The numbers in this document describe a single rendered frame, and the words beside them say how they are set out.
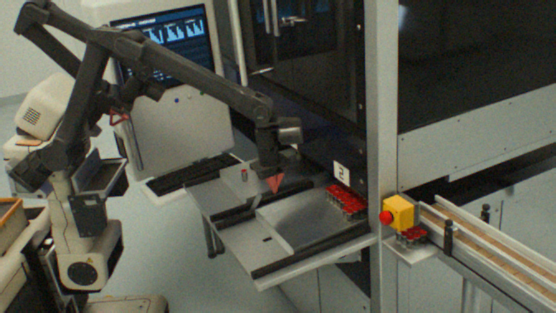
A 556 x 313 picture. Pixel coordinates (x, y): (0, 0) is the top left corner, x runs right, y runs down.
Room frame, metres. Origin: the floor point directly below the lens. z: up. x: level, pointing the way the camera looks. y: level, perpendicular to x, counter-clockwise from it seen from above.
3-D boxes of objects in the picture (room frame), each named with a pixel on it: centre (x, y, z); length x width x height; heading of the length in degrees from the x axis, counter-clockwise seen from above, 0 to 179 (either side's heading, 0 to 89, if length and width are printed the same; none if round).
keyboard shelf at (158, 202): (1.95, 0.37, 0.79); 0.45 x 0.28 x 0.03; 121
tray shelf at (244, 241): (1.50, 0.01, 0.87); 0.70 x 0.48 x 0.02; 24
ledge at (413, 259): (1.20, -0.38, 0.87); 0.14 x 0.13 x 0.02; 114
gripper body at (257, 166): (1.24, 0.02, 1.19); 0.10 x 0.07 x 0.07; 114
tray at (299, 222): (1.37, -0.12, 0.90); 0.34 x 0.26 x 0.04; 115
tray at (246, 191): (1.69, 0.02, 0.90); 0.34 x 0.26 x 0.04; 114
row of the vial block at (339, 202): (1.41, -0.20, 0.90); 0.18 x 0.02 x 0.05; 25
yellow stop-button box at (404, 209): (1.19, -0.33, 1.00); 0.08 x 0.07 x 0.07; 114
